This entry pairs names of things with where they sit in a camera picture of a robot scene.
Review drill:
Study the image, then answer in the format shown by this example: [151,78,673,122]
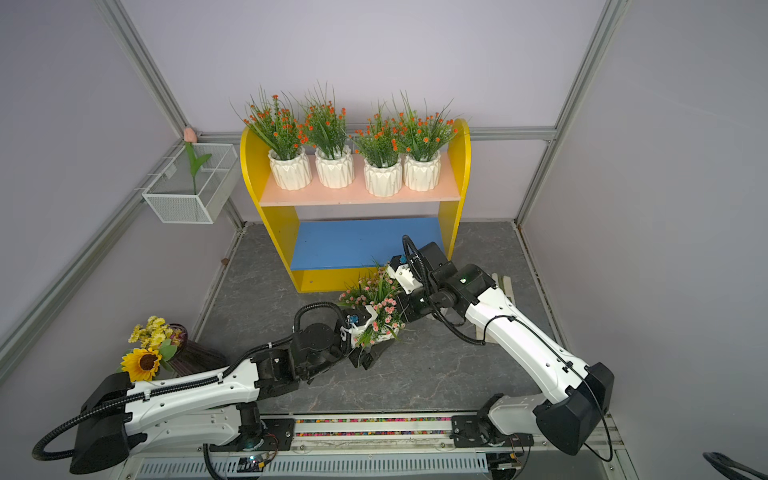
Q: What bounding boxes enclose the pink plant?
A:
[339,266,405,347]

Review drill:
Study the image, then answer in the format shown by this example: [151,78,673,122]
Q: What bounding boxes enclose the orange plant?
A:
[241,88,312,191]
[301,84,355,189]
[396,91,458,192]
[354,103,403,198]

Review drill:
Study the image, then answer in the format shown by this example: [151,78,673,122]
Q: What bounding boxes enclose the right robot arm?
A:
[387,236,615,455]

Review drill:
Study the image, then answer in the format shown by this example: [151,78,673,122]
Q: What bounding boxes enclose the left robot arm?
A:
[32,302,401,474]

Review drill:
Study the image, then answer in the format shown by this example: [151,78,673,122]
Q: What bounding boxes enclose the yellow rack pink blue shelves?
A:
[240,119,472,293]

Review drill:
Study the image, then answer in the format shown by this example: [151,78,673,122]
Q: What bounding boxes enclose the beige gardening glove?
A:
[467,274,519,348]

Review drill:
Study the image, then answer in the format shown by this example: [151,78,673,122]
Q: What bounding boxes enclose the purple glass vase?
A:
[167,323,229,376]

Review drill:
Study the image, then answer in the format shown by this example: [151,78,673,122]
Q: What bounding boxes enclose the yellow sunflower bouquet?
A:
[119,316,185,383]

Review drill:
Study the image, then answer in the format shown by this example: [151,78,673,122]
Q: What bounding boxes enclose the white mesh hanging basket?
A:
[142,143,240,225]

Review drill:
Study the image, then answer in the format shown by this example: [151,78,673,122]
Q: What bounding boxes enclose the pink artificial tulip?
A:
[183,127,211,195]

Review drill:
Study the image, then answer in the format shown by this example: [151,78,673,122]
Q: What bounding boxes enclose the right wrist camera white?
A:
[386,255,423,294]

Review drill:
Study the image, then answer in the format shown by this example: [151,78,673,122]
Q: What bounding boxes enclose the black cable bottom right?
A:
[701,451,768,480]

